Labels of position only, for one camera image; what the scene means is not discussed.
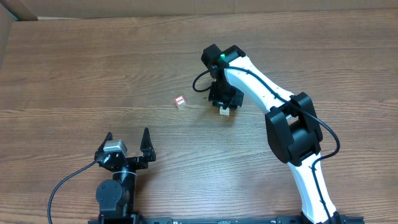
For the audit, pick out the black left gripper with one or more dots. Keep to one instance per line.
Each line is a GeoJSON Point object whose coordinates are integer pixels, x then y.
{"type": "Point", "coordinates": [145, 147]}

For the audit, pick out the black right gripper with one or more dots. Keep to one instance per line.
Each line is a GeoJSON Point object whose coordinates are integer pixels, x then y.
{"type": "Point", "coordinates": [235, 101]}

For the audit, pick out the plain cream wooden block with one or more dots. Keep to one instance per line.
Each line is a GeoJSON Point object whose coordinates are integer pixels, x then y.
{"type": "Point", "coordinates": [224, 112]}

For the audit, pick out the red letter wooden block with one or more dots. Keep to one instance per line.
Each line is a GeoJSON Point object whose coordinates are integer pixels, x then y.
{"type": "Point", "coordinates": [180, 101]}

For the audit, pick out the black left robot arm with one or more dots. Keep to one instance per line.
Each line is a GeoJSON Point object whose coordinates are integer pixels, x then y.
{"type": "Point", "coordinates": [116, 196]}

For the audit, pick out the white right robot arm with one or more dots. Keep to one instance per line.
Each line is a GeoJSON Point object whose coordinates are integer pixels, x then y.
{"type": "Point", "coordinates": [293, 129]}

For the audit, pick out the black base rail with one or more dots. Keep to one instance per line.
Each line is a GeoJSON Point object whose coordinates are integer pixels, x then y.
{"type": "Point", "coordinates": [299, 219]}

